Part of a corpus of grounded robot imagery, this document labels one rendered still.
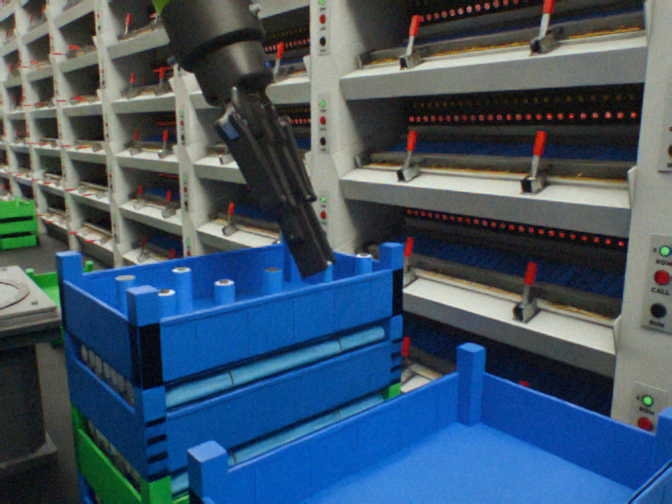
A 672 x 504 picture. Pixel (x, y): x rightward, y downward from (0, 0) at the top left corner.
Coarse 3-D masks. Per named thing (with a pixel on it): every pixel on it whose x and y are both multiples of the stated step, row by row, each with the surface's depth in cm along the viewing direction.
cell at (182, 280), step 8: (176, 272) 57; (184, 272) 57; (176, 280) 57; (184, 280) 57; (176, 288) 57; (184, 288) 57; (176, 296) 57; (184, 296) 57; (192, 296) 59; (176, 304) 58; (184, 304) 58; (192, 304) 58; (184, 312) 58
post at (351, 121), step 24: (312, 0) 122; (336, 0) 116; (360, 0) 119; (384, 0) 122; (408, 0) 127; (312, 24) 123; (336, 24) 117; (360, 24) 120; (384, 24) 124; (408, 24) 128; (312, 48) 124; (336, 48) 118; (312, 72) 125; (336, 72) 118; (312, 96) 126; (336, 96) 119; (312, 120) 127; (336, 120) 120; (360, 120) 124; (384, 120) 128; (312, 144) 128; (336, 144) 121; (312, 168) 129; (336, 192) 123; (336, 216) 124; (360, 216) 128; (384, 216) 132; (336, 240) 125
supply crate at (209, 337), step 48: (96, 288) 62; (144, 288) 46; (192, 288) 70; (240, 288) 74; (288, 288) 75; (336, 288) 58; (384, 288) 63; (96, 336) 53; (144, 336) 46; (192, 336) 48; (240, 336) 51; (288, 336) 55; (144, 384) 46
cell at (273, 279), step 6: (264, 270) 57; (270, 270) 57; (276, 270) 57; (264, 276) 57; (270, 276) 56; (276, 276) 56; (282, 276) 57; (264, 282) 57; (270, 282) 56; (276, 282) 56; (282, 282) 57; (264, 288) 57; (270, 288) 56; (276, 288) 57; (282, 288) 57; (264, 294) 57; (270, 294) 57
